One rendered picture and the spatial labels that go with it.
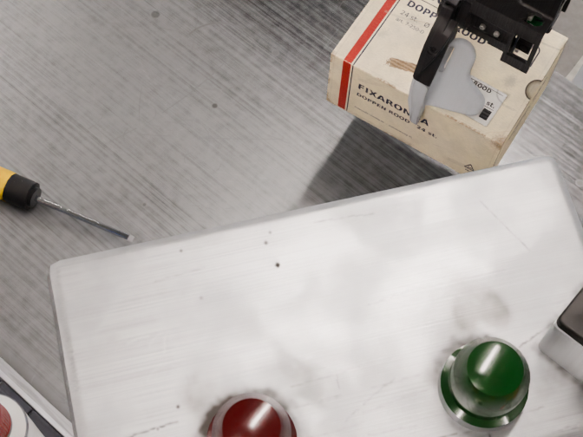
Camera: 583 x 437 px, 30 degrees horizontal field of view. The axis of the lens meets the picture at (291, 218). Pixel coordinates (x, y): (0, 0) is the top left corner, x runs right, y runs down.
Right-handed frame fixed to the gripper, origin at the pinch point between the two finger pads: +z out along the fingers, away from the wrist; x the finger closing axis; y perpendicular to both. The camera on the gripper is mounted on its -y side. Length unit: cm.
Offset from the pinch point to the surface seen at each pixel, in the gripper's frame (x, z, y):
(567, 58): 79, 100, 4
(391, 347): -41, -47, 11
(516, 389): -41, -49, 15
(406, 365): -41, -47, 12
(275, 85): -1.0, 17.7, -16.1
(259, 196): -12.5, 17.6, -10.6
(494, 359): -40, -49, 14
